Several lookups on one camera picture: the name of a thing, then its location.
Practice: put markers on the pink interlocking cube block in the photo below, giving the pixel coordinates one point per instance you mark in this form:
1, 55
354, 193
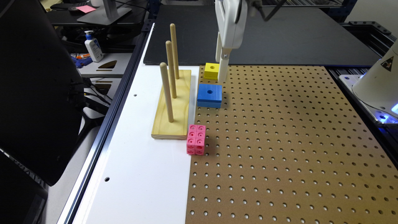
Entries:
196, 140

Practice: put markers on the front wooden peg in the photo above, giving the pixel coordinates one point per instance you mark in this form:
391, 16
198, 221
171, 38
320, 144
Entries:
166, 87

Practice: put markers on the pink sticky note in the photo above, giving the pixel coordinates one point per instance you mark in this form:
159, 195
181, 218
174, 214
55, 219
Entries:
86, 8

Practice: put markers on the black mat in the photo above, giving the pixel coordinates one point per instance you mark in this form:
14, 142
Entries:
294, 36

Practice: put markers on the brown perforated pegboard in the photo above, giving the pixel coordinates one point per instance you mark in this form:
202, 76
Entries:
286, 146

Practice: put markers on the wooden peg stand base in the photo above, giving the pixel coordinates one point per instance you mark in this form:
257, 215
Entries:
162, 128

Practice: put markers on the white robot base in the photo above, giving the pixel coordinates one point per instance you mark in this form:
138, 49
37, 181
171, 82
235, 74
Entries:
378, 86

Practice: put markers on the silver monitor stand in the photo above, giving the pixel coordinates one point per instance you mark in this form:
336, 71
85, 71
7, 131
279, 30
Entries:
105, 14

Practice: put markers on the blue block with hole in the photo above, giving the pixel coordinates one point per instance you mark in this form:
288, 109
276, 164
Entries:
209, 96

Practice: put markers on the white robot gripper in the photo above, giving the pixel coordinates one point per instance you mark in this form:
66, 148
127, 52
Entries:
231, 18

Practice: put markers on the wooden peg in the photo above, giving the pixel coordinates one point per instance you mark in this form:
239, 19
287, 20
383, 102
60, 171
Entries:
173, 36
170, 60
166, 87

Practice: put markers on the middle wooden peg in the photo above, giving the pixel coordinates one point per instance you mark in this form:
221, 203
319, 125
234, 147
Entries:
170, 60

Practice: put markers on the white lotion pump bottle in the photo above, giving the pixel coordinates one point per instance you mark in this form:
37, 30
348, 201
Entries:
93, 47

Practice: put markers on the rear wooden peg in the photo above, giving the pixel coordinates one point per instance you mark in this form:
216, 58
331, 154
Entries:
173, 36

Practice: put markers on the yellow block with hole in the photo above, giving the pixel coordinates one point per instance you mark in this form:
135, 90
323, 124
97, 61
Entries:
211, 71

